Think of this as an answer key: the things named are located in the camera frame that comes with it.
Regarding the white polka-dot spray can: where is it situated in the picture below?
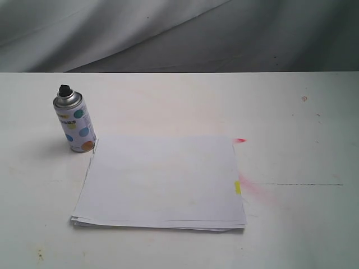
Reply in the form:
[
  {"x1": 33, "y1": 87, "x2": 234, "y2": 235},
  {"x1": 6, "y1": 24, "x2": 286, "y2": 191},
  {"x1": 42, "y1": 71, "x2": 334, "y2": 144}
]
[{"x1": 53, "y1": 85, "x2": 96, "y2": 153}]

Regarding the white paper stack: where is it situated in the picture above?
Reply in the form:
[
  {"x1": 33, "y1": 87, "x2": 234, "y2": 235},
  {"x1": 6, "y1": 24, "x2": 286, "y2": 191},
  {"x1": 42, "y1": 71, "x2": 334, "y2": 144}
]
[{"x1": 71, "y1": 136, "x2": 247, "y2": 231}]

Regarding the grey backdrop cloth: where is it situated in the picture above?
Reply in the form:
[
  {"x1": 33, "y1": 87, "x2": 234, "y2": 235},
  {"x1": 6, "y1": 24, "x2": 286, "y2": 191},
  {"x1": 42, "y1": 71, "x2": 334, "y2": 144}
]
[{"x1": 1, "y1": 1, "x2": 358, "y2": 72}]

